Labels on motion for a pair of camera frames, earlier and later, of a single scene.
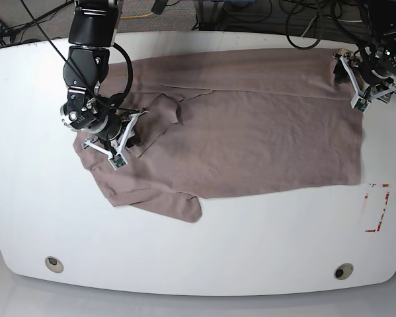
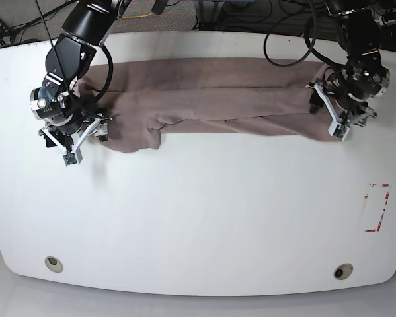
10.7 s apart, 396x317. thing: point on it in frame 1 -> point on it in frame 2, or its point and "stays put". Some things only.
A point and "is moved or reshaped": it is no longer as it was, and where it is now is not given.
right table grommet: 343,271 stays put
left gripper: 109,127 -> 72,123
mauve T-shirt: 228,121 is moved or reshaped
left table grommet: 54,264 stays put
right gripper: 372,71 -> 346,96
